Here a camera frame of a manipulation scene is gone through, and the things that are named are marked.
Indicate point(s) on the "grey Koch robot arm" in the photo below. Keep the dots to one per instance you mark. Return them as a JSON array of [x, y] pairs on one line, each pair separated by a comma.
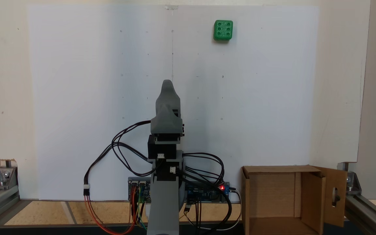
[[163, 209]]

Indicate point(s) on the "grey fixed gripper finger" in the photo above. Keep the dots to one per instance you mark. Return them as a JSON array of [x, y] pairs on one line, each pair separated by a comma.
[[170, 94]]

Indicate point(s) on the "brown cardboard box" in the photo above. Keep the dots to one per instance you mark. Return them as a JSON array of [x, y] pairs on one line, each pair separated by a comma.
[[273, 192]]

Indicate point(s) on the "blue circuit board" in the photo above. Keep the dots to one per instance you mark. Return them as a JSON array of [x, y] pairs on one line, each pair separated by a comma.
[[207, 192]]

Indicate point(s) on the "white usb plug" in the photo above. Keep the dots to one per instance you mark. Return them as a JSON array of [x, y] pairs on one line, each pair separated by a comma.
[[147, 210]]

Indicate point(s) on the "clear tape piece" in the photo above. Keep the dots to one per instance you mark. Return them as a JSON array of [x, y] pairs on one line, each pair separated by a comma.
[[171, 7]]

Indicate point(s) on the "green die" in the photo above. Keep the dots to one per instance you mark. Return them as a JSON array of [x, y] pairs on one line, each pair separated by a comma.
[[223, 30]]

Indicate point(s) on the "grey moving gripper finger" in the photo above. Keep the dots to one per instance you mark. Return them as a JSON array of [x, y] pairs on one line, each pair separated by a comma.
[[165, 112]]

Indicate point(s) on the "aluminium corner bracket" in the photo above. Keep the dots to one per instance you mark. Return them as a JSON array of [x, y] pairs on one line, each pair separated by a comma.
[[5, 178], [353, 184]]

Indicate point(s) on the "white paper sheet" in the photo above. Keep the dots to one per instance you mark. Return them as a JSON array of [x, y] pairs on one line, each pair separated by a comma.
[[77, 98]]

